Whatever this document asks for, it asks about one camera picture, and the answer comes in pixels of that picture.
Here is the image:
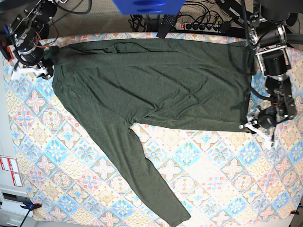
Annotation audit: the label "dark green long-sleeve shirt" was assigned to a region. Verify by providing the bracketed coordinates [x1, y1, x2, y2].
[45, 39, 254, 227]

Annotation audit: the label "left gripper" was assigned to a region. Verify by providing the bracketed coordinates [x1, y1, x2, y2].
[239, 105, 284, 134]

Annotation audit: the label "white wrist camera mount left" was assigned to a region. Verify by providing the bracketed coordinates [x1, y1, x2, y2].
[246, 125, 278, 150]

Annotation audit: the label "black remote control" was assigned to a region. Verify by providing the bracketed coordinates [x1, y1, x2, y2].
[156, 15, 177, 39]

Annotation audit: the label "blue clamp lower left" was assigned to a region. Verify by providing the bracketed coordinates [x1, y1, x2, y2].
[20, 202, 42, 227]

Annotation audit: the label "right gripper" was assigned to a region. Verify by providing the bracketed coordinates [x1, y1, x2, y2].
[13, 46, 54, 79]

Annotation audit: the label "white red labels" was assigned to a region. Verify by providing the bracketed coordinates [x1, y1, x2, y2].
[0, 156, 23, 187]

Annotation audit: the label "orange clamp lower right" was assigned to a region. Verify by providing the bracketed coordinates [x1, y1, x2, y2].
[290, 210, 300, 215]

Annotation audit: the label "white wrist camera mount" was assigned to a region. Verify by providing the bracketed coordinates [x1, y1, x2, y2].
[9, 63, 48, 80]
[246, 125, 278, 150]

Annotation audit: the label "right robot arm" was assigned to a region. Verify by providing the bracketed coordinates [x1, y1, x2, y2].
[6, 0, 57, 80]

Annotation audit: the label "blue plastic storage box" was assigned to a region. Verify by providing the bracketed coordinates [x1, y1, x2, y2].
[113, 0, 185, 15]

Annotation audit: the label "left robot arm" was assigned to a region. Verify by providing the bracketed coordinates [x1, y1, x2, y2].
[240, 0, 298, 134]

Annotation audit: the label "tangled black cables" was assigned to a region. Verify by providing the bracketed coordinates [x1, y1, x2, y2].
[127, 0, 261, 33]

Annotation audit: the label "black power strip red switch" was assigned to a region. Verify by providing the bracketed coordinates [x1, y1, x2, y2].
[175, 22, 231, 34]

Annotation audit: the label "colourful patterned tablecloth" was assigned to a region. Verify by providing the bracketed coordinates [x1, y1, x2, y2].
[0, 48, 303, 227]

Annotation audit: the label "red black clamp upper left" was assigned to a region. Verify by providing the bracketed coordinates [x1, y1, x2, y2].
[0, 25, 14, 62]

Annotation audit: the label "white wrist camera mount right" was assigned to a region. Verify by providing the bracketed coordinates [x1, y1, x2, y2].
[9, 63, 48, 80]

